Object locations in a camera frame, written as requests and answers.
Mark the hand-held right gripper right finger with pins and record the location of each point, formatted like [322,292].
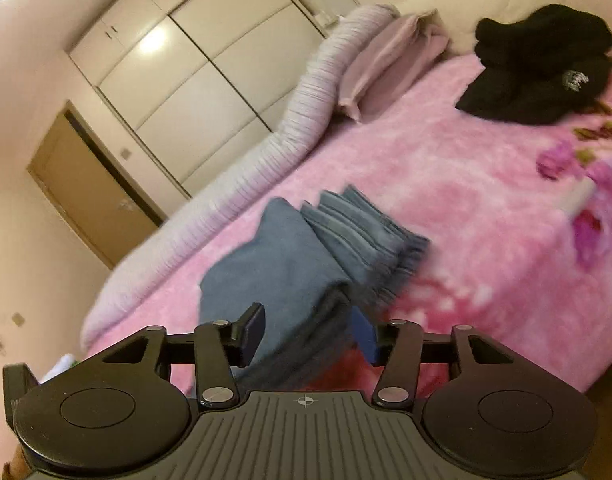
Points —
[366,335]

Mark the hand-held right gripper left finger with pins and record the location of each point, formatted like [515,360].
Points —
[253,332]

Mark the blue denim jeans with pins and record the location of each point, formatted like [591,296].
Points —
[286,260]

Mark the pink rose-print blanket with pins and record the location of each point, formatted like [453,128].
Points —
[486,235]

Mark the white ribbed pillow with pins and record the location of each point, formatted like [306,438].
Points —
[286,145]

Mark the brown wooden door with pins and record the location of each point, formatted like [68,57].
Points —
[86,185]

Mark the cream sliding-door wardrobe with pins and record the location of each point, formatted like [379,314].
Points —
[196,75]

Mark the pale pink folded cloth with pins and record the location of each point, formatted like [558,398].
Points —
[386,65]

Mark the black hooded sweatshirt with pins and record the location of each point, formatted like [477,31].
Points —
[536,70]

